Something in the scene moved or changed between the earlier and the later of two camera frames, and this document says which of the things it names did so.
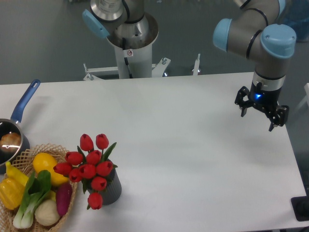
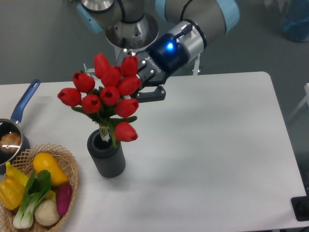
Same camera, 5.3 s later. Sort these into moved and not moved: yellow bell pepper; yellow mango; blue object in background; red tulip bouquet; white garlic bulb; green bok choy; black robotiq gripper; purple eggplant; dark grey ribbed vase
Moved: red tulip bouquet; black robotiq gripper; dark grey ribbed vase
Not moved: yellow mango; blue object in background; white garlic bulb; green bok choy; yellow bell pepper; purple eggplant
